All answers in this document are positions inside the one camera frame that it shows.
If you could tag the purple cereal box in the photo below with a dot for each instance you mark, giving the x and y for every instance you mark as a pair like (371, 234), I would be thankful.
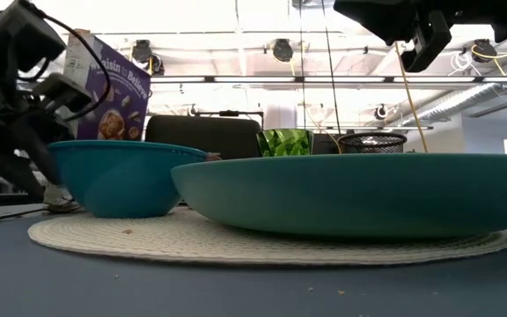
(126, 92)

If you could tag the teal bowl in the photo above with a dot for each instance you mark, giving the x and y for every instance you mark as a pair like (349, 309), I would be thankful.
(121, 180)

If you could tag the black mesh cup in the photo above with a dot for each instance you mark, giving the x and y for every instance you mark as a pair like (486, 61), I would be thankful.
(370, 143)

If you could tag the black computer case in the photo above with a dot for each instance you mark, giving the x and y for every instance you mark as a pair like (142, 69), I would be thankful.
(326, 143)

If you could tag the black and chrome toaster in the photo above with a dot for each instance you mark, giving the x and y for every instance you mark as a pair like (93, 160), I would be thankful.
(200, 136)

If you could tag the white woven round placemat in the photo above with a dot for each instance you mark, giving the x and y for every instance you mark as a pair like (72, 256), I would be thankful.
(170, 238)

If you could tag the green glass cup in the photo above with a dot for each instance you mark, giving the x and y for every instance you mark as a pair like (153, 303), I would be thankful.
(285, 142)

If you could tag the green plate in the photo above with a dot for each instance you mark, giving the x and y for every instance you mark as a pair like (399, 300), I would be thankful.
(359, 193)

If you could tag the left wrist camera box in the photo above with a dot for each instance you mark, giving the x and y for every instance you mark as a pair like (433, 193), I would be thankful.
(20, 35)

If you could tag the silver ventilation duct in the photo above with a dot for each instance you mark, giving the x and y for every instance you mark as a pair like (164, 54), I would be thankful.
(465, 101)

